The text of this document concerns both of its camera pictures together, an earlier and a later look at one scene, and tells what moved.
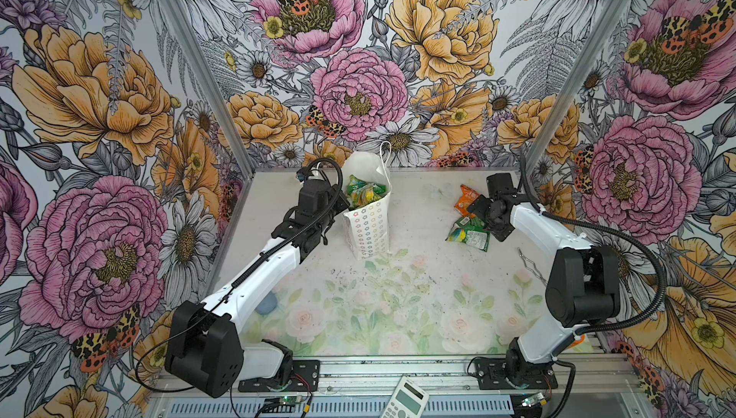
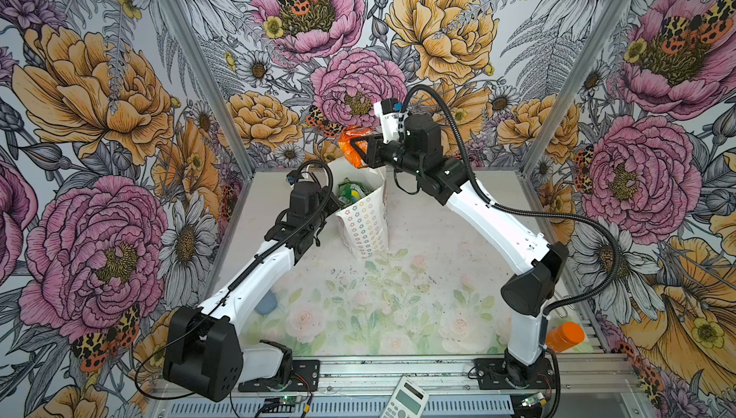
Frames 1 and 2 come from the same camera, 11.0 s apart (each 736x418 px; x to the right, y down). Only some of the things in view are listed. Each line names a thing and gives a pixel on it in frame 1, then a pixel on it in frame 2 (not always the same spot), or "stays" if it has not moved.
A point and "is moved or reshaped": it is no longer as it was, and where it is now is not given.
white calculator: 407,400 stays
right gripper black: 499,232 -> 375,151
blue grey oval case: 267,305 stays
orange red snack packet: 467,197 is moved or reshaped
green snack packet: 471,230 -> 349,192
